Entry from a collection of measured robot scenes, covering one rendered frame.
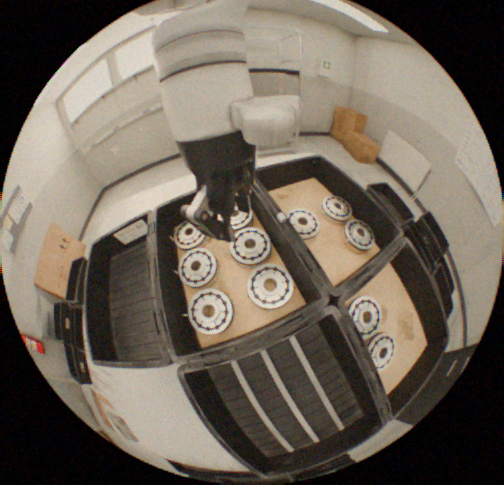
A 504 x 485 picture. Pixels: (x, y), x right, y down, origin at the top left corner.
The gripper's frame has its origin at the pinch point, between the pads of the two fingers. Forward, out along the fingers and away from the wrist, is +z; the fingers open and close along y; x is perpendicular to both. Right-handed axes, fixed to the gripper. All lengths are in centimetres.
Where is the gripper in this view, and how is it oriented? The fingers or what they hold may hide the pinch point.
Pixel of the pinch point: (235, 218)
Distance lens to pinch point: 23.0
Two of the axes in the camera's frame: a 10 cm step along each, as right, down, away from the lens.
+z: 0.7, 5.4, 8.4
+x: 9.3, 2.8, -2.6
